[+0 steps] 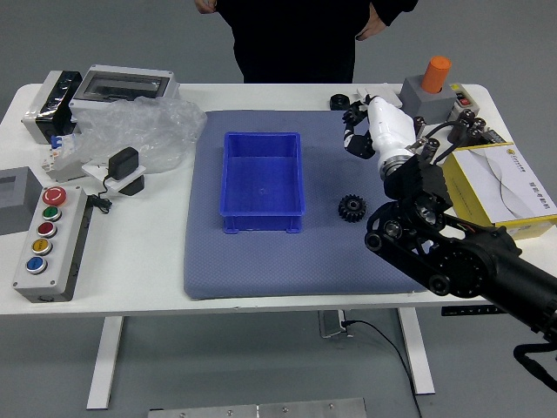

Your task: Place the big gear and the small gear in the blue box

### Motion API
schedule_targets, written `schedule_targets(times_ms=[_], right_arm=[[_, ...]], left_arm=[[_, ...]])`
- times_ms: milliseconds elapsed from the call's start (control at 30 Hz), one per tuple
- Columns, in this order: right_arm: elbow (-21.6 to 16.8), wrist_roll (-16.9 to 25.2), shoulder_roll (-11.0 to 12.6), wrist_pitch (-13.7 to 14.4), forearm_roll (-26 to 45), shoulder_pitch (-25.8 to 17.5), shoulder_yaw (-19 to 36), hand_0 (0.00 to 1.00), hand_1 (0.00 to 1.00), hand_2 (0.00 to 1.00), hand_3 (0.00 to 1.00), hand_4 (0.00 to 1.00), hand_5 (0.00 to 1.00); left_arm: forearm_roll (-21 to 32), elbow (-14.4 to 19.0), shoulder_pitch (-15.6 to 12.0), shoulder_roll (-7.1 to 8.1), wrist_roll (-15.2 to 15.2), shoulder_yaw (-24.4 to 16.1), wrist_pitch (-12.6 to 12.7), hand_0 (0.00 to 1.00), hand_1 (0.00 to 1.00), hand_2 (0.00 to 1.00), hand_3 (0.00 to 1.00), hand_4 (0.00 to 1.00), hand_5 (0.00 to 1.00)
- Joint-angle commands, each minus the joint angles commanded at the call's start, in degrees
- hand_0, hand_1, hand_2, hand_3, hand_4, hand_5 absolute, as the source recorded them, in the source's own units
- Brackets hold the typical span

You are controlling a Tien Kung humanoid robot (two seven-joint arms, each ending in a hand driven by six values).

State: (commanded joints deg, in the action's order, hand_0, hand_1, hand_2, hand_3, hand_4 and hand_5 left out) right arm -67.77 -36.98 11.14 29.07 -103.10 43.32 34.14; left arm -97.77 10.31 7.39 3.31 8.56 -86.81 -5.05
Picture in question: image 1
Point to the person's hand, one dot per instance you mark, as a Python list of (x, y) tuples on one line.
[(204, 5), (372, 24)]

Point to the person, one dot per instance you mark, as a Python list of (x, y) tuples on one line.
[(296, 43)]

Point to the blue plastic box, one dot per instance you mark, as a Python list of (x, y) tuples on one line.
[(261, 191)]

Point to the person's right hand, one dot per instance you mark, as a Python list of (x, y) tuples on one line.
[(204, 5)]

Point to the white wall switch plate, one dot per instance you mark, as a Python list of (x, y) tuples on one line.
[(387, 93)]

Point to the grey under-table power box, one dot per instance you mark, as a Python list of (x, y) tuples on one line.
[(331, 324)]

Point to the small grey box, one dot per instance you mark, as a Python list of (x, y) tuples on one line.
[(22, 204)]

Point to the grey block with hole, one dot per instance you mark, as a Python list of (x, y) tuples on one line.
[(424, 106)]

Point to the white two-button switch box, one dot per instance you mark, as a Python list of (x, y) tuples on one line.
[(463, 98)]

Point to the grey push-button control box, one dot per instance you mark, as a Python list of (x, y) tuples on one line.
[(48, 244)]

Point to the black and white enclosure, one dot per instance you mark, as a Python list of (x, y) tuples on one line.
[(48, 113)]

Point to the big black gear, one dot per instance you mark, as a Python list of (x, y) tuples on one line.
[(351, 209)]

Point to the black power adapter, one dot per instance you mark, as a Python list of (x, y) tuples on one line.
[(123, 161)]

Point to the clear plastic bag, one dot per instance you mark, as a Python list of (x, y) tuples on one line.
[(143, 126)]

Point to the person's left hand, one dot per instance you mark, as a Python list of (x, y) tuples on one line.
[(372, 24)]

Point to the dark cylindrical capacitor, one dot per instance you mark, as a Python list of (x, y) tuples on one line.
[(457, 130), (478, 123), (420, 124), (473, 137), (431, 150)]

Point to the black table control panel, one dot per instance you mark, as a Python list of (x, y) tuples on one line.
[(465, 310)]

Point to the black round nut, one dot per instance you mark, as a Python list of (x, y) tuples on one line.
[(338, 101)]

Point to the orange cylinder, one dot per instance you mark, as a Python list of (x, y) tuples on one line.
[(436, 74)]

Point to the white table leg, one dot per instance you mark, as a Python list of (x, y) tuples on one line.
[(418, 357), (104, 361)]

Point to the grey distribution box clear cover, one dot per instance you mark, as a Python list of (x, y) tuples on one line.
[(122, 85)]

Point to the small black electronic component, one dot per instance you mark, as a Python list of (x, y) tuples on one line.
[(494, 137)]

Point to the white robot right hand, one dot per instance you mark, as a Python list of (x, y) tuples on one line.
[(391, 128)]

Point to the silver metal plate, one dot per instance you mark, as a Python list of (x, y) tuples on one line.
[(261, 410)]

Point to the white circuit breaker blue levers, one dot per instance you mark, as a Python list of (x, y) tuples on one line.
[(56, 165)]

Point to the blue-grey mat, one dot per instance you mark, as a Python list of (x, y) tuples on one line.
[(261, 270)]

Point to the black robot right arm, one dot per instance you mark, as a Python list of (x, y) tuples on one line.
[(470, 261)]

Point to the yellow and white cardboard box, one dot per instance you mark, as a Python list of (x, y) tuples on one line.
[(513, 183)]

